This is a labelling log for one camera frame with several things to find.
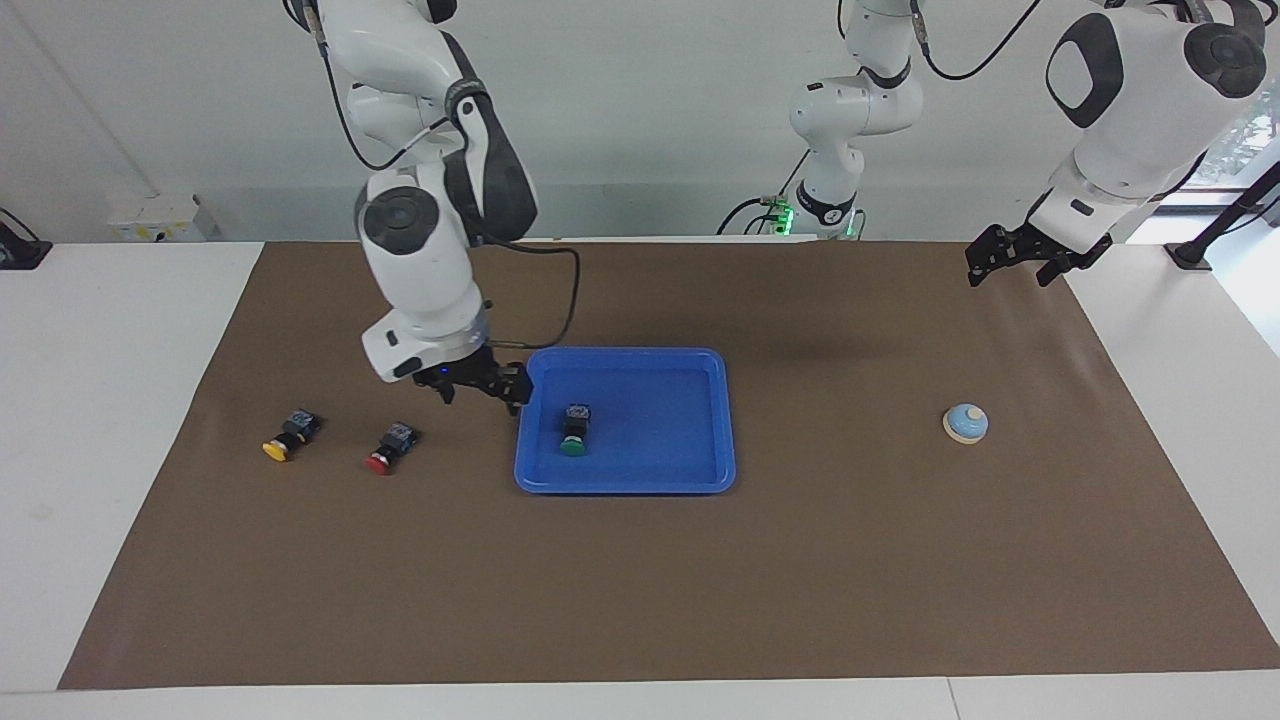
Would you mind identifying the green push button switch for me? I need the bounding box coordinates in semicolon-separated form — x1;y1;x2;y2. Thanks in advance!
558;403;593;459

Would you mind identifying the red push button switch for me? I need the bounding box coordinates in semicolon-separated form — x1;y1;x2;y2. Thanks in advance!
365;421;421;477

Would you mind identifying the yellow push button switch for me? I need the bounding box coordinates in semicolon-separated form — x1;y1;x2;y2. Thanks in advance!
262;409;323;463

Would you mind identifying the blue plastic tray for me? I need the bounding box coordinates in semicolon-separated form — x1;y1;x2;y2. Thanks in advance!
513;346;738;496

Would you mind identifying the black stand with slanted pole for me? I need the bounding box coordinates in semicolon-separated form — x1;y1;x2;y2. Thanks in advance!
1164;160;1280;273

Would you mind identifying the brown table mat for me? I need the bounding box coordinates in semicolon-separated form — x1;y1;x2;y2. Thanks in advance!
57;240;1280;691

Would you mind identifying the window with green view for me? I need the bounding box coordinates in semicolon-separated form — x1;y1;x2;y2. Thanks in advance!
1175;85;1280;196

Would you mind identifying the short black stand base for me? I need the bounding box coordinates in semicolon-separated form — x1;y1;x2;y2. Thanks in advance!
0;205;54;272

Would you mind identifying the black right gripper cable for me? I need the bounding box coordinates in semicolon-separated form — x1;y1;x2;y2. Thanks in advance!
318;25;582;352

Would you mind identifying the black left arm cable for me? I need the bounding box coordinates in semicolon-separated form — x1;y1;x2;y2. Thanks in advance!
908;0;1046;82

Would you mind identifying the black left base cable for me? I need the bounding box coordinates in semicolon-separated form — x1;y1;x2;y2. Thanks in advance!
716;150;811;237

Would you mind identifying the white wall socket box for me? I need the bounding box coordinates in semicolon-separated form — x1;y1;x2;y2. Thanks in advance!
107;194;207;243

